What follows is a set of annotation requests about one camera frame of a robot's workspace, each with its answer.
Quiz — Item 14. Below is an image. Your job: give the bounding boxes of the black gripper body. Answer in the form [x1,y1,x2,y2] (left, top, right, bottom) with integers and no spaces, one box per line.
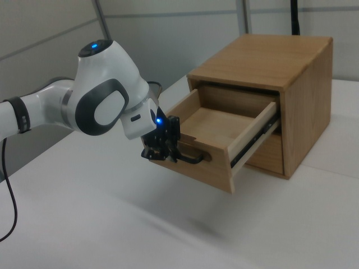
[139,107,171,148]

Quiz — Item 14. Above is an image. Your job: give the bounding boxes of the black metal drawer handle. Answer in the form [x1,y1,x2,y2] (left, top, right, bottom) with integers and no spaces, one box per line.
[176,147,213,165]

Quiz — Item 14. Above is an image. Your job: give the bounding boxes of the wooden drawer with black handle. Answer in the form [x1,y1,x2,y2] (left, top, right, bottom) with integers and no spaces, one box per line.
[148,85,281,194]

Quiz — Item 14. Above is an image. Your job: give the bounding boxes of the black metal drawer slide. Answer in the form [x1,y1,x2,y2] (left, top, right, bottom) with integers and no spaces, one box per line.
[229,119,281,169]

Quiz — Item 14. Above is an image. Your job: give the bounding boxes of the wooden drawer with slot grip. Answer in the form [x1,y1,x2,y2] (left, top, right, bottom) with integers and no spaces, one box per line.
[243,133,286,175]

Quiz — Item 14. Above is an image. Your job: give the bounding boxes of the wooden two-drawer cabinet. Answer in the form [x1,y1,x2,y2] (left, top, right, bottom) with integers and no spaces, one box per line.
[186,33,334,180]

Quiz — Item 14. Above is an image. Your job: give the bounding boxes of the black pole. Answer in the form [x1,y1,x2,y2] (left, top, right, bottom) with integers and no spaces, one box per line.
[289,0,302,36]

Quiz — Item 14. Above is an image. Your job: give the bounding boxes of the grey metal partition post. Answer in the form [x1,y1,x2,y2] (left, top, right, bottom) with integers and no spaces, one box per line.
[93,0,111,40]
[241,0,252,34]

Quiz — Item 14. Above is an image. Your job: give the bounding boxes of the black cable strap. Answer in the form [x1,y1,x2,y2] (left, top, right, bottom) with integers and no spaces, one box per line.
[7,96,31,134]

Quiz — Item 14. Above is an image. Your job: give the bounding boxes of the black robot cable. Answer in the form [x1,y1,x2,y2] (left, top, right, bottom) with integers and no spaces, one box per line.
[0,81,163,242]

